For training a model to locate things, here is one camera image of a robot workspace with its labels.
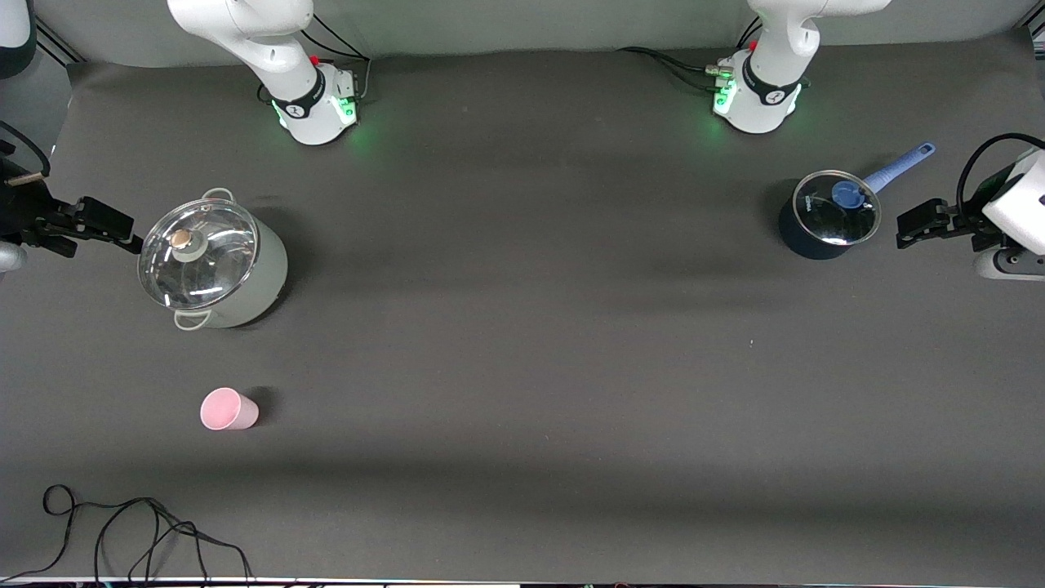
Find pink plastic cup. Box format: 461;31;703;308
200;387;260;431

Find glass lid with blue knob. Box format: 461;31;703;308
793;170;882;247

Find glass lid with beige knob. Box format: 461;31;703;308
137;198;260;311

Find dark blue saucepan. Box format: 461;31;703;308
777;142;936;261

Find sage green cooking pot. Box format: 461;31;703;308
137;188;288;330

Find dark grey table mat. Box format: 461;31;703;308
0;31;1045;582

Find black right arm base cables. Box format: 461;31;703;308
260;12;372;105

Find black arm base cables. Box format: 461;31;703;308
616;45;723;92
260;12;372;105

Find loose black cable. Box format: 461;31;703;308
0;484;254;585

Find black left arm base cables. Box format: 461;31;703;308
616;45;723;92

